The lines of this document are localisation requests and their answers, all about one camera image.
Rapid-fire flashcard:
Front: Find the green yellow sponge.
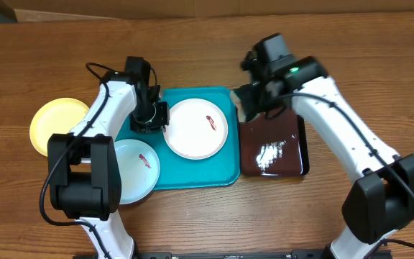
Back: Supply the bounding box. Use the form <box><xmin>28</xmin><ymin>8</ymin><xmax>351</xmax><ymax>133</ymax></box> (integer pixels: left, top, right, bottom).
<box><xmin>230</xmin><ymin>84</ymin><xmax>259</xmax><ymax>123</ymax></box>

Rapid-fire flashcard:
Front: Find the white plate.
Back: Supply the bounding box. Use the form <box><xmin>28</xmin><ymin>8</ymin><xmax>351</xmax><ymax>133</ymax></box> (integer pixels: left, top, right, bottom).
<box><xmin>163</xmin><ymin>99</ymin><xmax>229</xmax><ymax>160</ymax></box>

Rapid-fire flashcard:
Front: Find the yellow plate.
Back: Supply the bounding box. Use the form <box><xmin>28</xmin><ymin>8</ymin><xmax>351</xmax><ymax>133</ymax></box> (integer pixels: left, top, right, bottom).
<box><xmin>29</xmin><ymin>98</ymin><xmax>89</xmax><ymax>156</ymax></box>

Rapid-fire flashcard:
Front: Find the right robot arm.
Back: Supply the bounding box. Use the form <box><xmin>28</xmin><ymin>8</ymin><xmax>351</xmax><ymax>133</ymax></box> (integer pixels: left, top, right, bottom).
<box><xmin>234</xmin><ymin>33</ymin><xmax>414</xmax><ymax>258</ymax></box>

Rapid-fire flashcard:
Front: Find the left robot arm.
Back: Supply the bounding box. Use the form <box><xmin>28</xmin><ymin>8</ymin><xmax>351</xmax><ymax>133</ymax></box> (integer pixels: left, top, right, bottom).
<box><xmin>39</xmin><ymin>56</ymin><xmax>170</xmax><ymax>258</ymax></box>

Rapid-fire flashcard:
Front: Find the black water tray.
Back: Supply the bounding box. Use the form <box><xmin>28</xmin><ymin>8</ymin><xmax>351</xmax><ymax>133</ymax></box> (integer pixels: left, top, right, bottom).
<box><xmin>239</xmin><ymin>109</ymin><xmax>310</xmax><ymax>177</ymax></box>

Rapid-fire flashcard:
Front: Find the light blue plate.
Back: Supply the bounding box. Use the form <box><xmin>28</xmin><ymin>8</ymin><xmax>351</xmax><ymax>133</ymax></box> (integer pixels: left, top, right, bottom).
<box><xmin>114</xmin><ymin>139</ymin><xmax>160</xmax><ymax>205</ymax></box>

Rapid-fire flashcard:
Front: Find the cardboard backdrop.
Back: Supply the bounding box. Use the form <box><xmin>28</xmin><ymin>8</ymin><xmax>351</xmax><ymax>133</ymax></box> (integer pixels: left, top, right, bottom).
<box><xmin>0</xmin><ymin>0</ymin><xmax>414</xmax><ymax>23</ymax></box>

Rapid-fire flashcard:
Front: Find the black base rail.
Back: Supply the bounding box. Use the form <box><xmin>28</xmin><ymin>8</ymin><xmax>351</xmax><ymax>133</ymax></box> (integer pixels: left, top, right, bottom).
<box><xmin>132</xmin><ymin>249</ymin><xmax>334</xmax><ymax>259</ymax></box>

